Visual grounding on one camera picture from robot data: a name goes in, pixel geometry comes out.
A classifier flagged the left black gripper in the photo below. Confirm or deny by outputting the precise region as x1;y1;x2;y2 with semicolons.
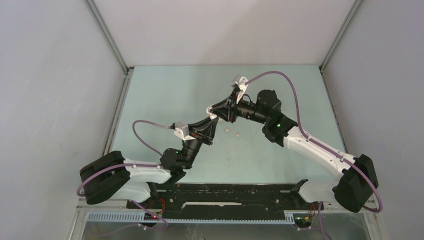
181;115;218;170

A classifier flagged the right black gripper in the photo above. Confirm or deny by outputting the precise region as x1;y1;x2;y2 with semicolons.
210;88;269;125

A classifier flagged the white earbud charging case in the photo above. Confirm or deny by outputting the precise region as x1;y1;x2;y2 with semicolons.
206;106;218;120

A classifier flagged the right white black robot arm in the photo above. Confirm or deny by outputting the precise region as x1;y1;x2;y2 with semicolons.
206;89;379;213

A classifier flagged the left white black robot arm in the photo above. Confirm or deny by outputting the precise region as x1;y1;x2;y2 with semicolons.
76;117;219;208

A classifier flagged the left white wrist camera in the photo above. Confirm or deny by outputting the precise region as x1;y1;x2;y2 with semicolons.
173;121;192;141

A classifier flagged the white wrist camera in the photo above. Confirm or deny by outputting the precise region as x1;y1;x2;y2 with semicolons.
173;121;192;141
230;75;249;93

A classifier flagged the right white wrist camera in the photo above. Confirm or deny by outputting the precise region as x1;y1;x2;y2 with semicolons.
230;75;249;93

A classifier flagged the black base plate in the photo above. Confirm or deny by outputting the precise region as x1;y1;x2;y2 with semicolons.
125;180;325;222

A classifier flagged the white slotted cable duct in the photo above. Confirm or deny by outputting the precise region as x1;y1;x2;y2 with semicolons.
86;211;295;225

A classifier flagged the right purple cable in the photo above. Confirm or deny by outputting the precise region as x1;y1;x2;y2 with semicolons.
245;70;384;214

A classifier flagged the aluminium frame rail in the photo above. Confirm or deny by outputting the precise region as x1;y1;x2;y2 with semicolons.
283;196;379;214

